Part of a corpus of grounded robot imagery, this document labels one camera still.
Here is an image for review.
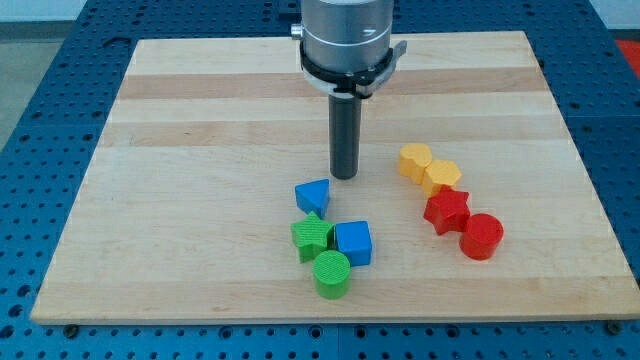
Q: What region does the yellow heart block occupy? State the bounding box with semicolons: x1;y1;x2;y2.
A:
397;143;433;184

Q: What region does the yellow hexagon block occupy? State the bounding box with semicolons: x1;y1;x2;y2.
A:
421;159;462;198

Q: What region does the red cylinder block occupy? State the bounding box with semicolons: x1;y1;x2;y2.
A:
459;213;504;261

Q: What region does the green cylinder block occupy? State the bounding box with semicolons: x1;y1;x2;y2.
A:
312;250;351;300

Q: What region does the red star block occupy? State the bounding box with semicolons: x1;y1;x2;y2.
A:
423;189;471;235

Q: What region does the wooden board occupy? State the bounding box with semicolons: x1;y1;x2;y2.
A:
31;31;639;325

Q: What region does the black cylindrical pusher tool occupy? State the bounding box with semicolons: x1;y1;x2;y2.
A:
329;96;361;180

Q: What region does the blue cube block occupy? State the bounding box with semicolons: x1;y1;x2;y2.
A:
334;221;373;267

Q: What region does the green star block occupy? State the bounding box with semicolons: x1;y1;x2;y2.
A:
290;211;334;263

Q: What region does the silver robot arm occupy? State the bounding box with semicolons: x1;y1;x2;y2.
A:
291;0;407;99

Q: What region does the blue triangle block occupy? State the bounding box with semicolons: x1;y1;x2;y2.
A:
294;179;330;219

